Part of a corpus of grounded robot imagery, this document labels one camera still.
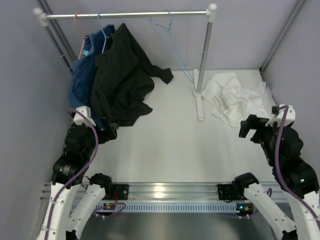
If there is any white shirt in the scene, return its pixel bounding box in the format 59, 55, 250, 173
202, 72, 275, 128

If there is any light blue wire hanger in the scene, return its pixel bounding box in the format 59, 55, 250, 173
149, 9, 195, 84

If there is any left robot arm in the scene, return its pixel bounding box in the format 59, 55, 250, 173
37, 119, 117, 240

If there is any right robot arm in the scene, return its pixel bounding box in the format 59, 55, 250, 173
232, 114, 320, 240

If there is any black striped shirt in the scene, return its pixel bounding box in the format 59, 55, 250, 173
90, 23, 174, 127

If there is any blue checked shirt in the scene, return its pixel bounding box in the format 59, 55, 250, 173
68, 24, 115, 129

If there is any blue hanger under black shirt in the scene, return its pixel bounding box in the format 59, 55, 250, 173
97, 11, 110, 54

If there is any metal clothes rack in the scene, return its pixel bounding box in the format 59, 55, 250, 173
32, 3, 218, 122

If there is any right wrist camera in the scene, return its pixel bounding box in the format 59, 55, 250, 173
265, 104, 296, 127

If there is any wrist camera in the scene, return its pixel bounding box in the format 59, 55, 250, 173
73, 105, 96, 126
265, 104, 296, 127

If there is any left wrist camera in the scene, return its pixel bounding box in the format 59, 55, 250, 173
73, 105, 96, 126

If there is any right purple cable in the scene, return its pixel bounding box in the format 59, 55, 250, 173
271, 105, 320, 223

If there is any aluminium mounting rail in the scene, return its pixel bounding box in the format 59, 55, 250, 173
39, 181, 287, 203

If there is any slotted cable duct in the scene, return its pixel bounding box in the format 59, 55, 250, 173
94, 202, 240, 214

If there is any pink wire hanger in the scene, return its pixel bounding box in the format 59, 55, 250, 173
73, 11, 88, 60

